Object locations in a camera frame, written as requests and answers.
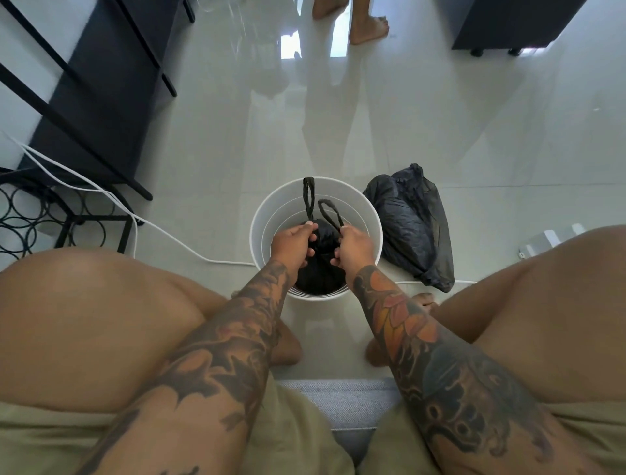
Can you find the person's right hand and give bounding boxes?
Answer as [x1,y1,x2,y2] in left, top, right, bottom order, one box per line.
[331,224,378,281]

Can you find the person's left hand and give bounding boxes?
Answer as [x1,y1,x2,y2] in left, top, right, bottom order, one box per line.
[270,221,319,274]

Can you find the black drawstring trash bag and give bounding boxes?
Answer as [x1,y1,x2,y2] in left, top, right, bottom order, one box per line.
[292,177,349,297]

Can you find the person's right forearm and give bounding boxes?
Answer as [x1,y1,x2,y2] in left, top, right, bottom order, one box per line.
[345,264,604,475]

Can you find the person's left forearm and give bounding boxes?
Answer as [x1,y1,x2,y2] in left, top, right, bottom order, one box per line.
[76,259,301,475]

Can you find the white round trash bin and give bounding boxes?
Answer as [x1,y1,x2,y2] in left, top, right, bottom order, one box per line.
[249,176,383,300]

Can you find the crumpled black plastic bag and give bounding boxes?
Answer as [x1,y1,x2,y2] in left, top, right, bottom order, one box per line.
[363,163,456,293]

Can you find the grey seat cushion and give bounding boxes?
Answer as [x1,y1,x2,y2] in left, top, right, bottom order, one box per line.
[278,379,408,467]

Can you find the beige shorts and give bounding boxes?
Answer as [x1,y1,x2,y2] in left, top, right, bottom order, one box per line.
[0,378,626,475]

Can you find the white power adapter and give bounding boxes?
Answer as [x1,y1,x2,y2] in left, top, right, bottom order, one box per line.
[518,223,588,260]

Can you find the person's right leg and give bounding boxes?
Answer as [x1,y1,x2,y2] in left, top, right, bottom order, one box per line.
[366,225,626,408]

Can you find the person's leg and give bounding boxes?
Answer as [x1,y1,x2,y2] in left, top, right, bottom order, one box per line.
[366,225,626,408]
[0,247,304,413]

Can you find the person's left leg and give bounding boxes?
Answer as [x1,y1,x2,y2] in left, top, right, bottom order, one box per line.
[0,247,304,413]

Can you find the black metal wine rack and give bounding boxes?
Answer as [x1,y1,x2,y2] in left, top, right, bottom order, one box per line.
[0,168,145,258]

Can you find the black cabinet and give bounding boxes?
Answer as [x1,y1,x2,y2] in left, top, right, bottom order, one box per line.
[438,0,588,57]

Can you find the white power cable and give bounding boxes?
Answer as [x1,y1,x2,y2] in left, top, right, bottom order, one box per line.
[0,131,478,287]

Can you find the black metal table frame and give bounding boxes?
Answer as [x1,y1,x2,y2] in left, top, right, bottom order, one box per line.
[0,0,196,202]

